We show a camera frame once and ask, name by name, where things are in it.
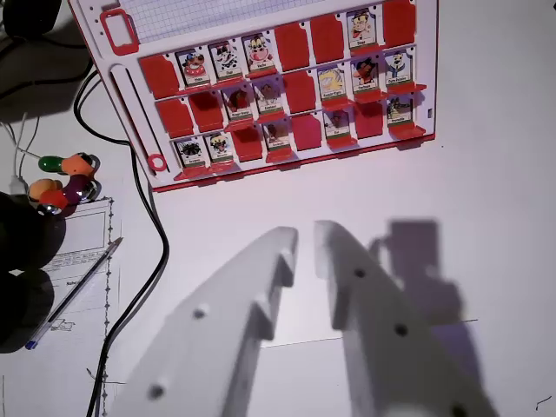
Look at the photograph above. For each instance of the clear ballpoint pen blue cap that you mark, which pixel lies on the clear ballpoint pen blue cap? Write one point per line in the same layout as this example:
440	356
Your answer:
74	291

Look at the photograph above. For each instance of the printed paper sheet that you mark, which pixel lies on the printed paper sheet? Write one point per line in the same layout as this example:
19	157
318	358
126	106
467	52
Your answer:
87	226

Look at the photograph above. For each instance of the colourful bead twist toy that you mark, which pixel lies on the colourful bead twist toy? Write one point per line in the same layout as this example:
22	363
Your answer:
71	187

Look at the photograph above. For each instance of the dark rounded object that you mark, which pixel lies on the dark rounded object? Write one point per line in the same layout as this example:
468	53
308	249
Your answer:
21	260

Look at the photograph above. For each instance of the red and white game board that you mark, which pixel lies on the red and white game board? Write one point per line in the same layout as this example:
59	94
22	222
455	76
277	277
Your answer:
217	17

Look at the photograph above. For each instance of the black box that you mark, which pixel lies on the black box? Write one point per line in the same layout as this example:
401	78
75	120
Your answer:
30	15

